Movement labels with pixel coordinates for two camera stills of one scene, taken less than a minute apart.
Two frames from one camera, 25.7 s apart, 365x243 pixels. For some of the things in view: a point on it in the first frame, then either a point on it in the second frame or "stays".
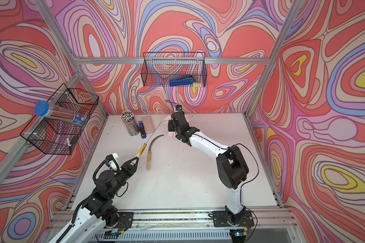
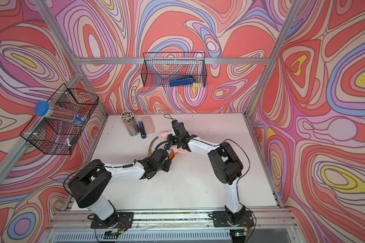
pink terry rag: (166, 120) → (163, 136)
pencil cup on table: (128, 118) stays
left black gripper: (128, 170) → (168, 163)
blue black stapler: (143, 132) stays
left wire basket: (49, 135) stays
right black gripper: (171, 125) → (169, 138)
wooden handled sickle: (148, 166) stays
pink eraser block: (148, 124) stays
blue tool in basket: (186, 80) stays
